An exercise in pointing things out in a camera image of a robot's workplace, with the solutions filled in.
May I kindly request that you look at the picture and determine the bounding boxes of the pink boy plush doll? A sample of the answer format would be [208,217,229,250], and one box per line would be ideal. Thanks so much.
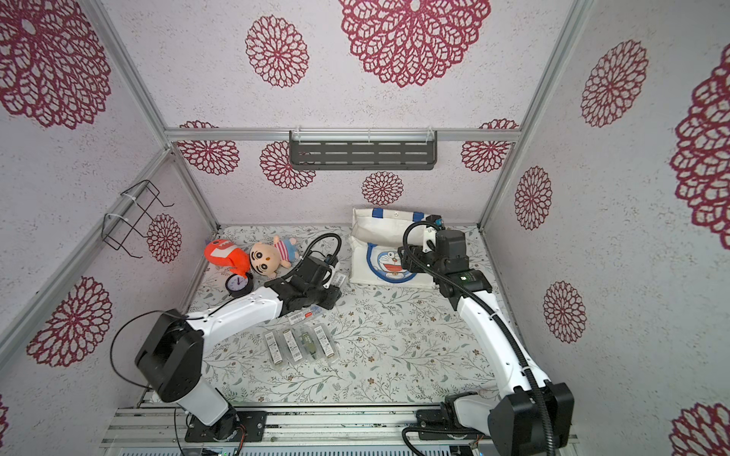
[249,236,300,279]

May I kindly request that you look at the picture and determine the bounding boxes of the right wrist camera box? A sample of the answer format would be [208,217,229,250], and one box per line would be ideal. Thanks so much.
[435,229,470,275]

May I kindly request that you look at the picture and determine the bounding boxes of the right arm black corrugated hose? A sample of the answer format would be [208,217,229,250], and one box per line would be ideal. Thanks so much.
[400,215,557,456]

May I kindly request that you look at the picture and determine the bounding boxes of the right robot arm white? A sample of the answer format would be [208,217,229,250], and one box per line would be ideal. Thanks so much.
[398,246,574,455]

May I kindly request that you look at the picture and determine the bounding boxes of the black round alarm clock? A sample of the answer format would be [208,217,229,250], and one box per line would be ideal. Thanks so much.
[224,273,254,298]

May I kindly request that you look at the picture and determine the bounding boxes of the clear pen case green label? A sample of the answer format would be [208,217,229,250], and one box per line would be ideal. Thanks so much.
[300,328,321,360]

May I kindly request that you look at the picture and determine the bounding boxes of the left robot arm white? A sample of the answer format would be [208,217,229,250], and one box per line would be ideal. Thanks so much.
[135,255,341,440]

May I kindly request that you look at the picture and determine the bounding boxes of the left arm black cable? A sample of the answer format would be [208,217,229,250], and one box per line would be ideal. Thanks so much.
[109,232,343,391]

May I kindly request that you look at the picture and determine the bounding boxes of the grey slotted wall shelf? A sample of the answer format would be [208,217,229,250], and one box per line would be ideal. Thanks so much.
[288,130,438,171]

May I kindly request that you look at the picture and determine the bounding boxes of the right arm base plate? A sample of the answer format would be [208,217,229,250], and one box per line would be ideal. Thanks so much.
[416,391,482,440]

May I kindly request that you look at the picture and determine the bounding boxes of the white Doraemon canvas bag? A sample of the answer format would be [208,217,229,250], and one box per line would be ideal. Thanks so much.
[349,208,435,289]

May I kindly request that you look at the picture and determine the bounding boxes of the red plush toy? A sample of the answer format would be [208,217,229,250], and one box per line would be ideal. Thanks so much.
[205,239,251,276]

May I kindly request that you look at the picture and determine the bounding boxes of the black wire wall rack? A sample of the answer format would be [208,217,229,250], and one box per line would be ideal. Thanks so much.
[100,179,174,260]

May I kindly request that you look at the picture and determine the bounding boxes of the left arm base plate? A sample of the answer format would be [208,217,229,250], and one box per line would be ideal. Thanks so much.
[184,410,268,443]

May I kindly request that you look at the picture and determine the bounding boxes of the aluminium front rail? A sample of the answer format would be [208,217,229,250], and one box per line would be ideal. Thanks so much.
[99,403,580,456]

